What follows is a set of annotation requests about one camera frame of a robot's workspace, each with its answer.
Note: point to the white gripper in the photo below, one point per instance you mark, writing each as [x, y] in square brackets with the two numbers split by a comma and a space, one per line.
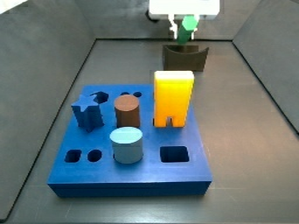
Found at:
[176, 9]

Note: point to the green hexagon prism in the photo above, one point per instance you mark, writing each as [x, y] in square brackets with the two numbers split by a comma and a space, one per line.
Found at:
[189, 25]

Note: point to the blue foam peg board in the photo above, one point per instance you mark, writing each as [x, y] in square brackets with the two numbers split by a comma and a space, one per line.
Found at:
[173, 169]

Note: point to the black curved cradle stand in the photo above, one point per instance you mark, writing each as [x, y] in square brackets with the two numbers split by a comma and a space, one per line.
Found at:
[185, 58]

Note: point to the yellow arch block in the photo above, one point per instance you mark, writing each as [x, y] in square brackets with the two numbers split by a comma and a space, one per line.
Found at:
[173, 92]

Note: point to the brown cylinder peg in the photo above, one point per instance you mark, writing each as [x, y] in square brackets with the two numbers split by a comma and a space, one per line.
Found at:
[128, 111]

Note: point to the dark blue star peg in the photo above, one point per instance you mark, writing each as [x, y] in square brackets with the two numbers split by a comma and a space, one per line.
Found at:
[88, 113]

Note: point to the light blue cylinder peg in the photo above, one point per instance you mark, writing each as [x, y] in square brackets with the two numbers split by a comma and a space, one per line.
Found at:
[128, 144]

